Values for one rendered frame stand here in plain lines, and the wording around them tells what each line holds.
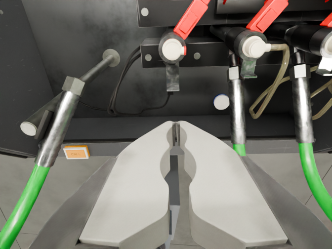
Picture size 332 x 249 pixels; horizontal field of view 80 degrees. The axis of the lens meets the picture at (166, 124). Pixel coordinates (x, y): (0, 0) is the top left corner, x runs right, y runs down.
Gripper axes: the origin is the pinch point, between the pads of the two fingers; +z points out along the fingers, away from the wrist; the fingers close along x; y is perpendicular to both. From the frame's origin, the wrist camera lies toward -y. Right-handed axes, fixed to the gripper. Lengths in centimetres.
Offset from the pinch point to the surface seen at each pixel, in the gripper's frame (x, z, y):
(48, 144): -12.7, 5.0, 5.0
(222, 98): 12.2, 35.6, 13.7
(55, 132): -12.1, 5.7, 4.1
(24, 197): -14.6, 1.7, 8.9
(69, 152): -23.3, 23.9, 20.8
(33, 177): -14.0, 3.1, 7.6
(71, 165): -90, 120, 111
